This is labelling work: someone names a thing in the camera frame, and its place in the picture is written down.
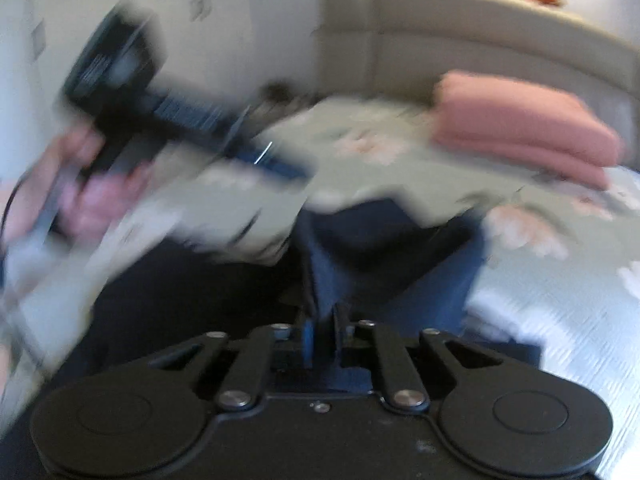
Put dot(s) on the navy blue hooded garment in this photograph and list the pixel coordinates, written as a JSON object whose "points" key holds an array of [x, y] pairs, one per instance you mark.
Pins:
{"points": [[373, 257]]}

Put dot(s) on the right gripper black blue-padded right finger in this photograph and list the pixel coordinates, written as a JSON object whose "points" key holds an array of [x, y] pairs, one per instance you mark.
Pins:
{"points": [[353, 339]]}

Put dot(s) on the grey bedside table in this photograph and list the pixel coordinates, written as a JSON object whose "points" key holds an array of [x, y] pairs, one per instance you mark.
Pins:
{"points": [[283, 93]]}

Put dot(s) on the folded pink blanket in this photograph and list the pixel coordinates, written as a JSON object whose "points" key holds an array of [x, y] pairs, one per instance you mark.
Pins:
{"points": [[534, 125]]}

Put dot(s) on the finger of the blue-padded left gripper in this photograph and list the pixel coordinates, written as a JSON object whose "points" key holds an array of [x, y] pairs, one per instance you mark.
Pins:
{"points": [[220, 130]]}

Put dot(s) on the floral light green bedspread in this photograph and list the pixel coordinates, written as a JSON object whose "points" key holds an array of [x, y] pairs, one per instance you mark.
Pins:
{"points": [[562, 267]]}

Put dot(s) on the white wardrobe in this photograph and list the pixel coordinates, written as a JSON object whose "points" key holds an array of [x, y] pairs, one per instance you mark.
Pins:
{"points": [[209, 48]]}

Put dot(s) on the beige padded headboard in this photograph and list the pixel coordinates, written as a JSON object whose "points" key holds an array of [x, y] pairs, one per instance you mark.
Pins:
{"points": [[401, 47]]}

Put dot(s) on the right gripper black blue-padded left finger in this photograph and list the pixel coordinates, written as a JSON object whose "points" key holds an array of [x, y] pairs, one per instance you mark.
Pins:
{"points": [[298, 338]]}

